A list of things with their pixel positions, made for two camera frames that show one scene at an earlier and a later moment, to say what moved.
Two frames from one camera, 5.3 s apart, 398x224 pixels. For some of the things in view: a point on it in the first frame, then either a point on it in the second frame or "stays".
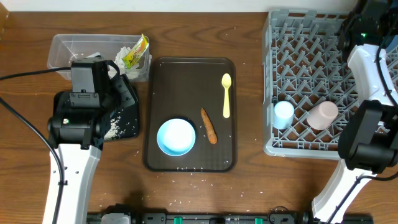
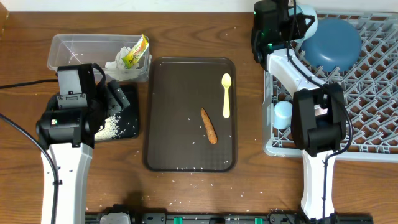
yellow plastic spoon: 226,81 stays
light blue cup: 283,112 stays
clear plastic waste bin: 132,53 stays
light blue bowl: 176,137 → 306,12
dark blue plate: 394,43 → 336,46
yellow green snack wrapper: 135,52 stays
